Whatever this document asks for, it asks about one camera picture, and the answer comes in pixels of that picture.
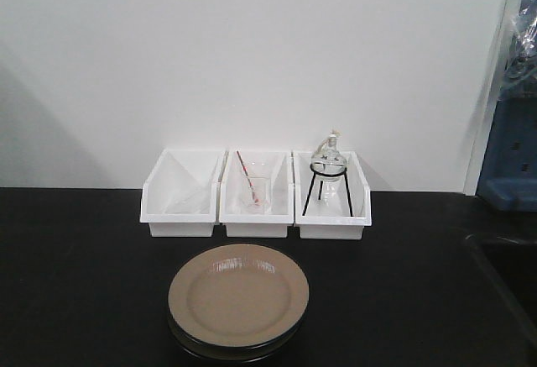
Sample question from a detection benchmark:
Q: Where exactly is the beige round plate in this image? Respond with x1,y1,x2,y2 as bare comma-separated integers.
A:
167,313,305,364
168,244,310,348

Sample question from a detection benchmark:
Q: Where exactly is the middle white plastic bin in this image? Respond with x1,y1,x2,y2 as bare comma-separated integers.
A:
219,149,295,238

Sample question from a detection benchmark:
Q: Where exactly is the white plastic bin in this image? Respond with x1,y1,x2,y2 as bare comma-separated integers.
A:
219,149,295,238
140,149,226,238
293,151,372,240

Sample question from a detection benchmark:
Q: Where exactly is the clear glass beaker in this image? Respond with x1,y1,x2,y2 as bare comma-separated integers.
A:
238,163,272,215

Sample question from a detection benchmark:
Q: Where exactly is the right white plastic bin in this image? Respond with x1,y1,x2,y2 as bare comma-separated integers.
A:
293,151,372,240

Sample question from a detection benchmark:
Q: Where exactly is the left white plastic bin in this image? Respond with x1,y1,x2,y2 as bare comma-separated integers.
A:
140,149,226,238

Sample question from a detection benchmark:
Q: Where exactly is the blue pegboard drying rack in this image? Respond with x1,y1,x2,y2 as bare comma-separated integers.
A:
476,0,537,213

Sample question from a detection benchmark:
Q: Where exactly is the black lab sink basin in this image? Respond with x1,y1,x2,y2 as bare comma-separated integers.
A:
464,234,536,350

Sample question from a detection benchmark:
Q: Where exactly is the plastic bag of pegs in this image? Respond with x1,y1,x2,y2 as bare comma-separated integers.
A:
500,0,536,100

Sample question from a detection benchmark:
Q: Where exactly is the black wire tripod stand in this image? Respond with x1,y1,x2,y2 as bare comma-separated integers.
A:
301,164,354,217

